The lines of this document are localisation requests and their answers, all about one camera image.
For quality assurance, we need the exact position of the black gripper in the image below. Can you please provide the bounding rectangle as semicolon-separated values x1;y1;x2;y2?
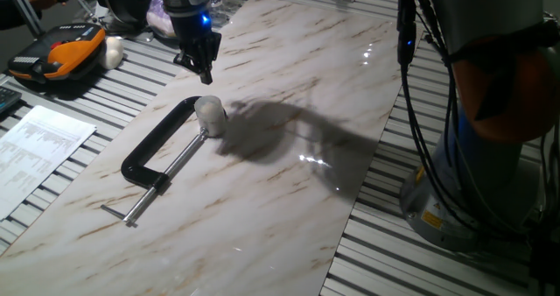
168;11;222;86

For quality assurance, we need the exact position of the clear plastic bottle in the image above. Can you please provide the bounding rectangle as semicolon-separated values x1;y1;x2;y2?
207;0;232;28

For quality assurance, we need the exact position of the purple plastic bag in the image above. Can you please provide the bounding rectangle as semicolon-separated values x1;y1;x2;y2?
145;0;179;39

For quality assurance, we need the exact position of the black metal C-clamp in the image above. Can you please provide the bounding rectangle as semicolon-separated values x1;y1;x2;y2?
100;95;228;228

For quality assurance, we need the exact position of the black round reel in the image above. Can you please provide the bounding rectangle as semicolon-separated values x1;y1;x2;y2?
93;0;152;25

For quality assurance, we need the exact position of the marble pattern board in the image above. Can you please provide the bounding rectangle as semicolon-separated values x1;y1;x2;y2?
0;0;408;296

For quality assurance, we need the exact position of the orange black teach pendant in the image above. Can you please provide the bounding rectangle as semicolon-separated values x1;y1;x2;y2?
7;23;107;85

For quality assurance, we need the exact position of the white printed paper sheet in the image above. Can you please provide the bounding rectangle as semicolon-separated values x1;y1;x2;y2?
0;104;97;222

